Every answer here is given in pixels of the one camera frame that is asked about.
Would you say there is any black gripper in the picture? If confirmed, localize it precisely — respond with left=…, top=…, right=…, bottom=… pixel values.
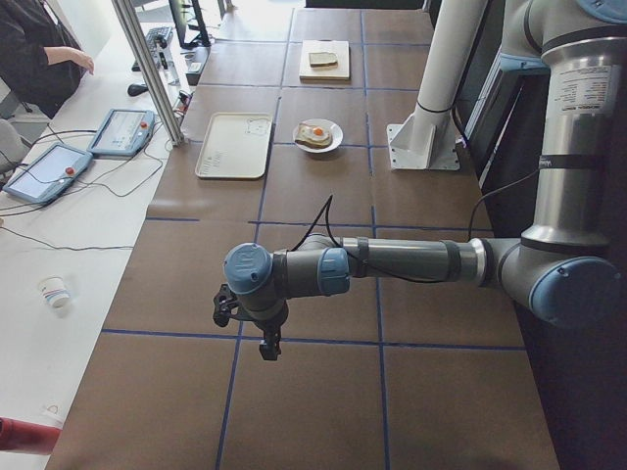
left=250, top=310, right=288, bottom=361

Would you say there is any wooden cutting board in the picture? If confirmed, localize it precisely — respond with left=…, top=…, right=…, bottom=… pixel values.
left=299, top=40, right=351, bottom=80

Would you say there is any black monitor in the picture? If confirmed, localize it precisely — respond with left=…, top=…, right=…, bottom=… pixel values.
left=169, top=0, right=212, bottom=50

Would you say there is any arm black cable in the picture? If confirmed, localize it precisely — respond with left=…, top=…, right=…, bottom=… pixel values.
left=298, top=194, right=497, bottom=284

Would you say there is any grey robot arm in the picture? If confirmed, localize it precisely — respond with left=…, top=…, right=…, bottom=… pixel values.
left=213, top=1, right=626, bottom=360

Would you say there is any black computer mouse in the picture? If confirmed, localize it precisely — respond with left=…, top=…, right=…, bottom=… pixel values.
left=126, top=83, right=148, bottom=97

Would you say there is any aluminium frame post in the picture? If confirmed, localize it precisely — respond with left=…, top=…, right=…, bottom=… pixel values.
left=112, top=0, right=184, bottom=147

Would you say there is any cream bear tray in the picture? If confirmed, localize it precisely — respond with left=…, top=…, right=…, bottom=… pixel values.
left=195, top=113, right=272, bottom=179

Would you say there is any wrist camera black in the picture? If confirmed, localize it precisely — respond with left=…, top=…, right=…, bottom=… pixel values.
left=213, top=284, right=244, bottom=328

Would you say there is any white round plate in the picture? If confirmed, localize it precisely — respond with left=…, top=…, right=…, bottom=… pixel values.
left=292, top=118, right=344, bottom=154

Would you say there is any person in black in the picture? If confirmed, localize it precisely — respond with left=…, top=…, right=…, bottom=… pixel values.
left=1, top=1, right=94, bottom=118

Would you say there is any paper cup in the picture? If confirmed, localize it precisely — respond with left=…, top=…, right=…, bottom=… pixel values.
left=38, top=276, right=71, bottom=308

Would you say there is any black keyboard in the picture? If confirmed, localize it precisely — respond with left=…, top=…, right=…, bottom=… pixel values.
left=145, top=25, right=173, bottom=69

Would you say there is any teach pendant far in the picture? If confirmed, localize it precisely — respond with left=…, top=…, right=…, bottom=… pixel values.
left=87, top=109, right=156, bottom=160

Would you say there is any teach pendant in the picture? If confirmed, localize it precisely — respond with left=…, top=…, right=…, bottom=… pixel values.
left=87, top=109, right=156, bottom=160
left=3, top=143, right=93, bottom=205

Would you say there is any bread slice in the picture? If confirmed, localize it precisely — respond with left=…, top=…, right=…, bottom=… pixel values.
left=309, top=51, right=338, bottom=69

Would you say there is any bread with fried egg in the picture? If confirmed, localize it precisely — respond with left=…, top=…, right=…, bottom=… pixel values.
left=294, top=122, right=332, bottom=149

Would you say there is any red bottle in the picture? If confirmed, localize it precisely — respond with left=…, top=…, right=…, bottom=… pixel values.
left=0, top=417, right=61, bottom=455

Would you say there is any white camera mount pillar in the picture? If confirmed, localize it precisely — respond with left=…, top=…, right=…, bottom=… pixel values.
left=387, top=0, right=488, bottom=170

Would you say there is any teach pendant near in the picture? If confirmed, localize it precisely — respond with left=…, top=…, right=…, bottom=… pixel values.
left=3, top=143, right=93, bottom=205

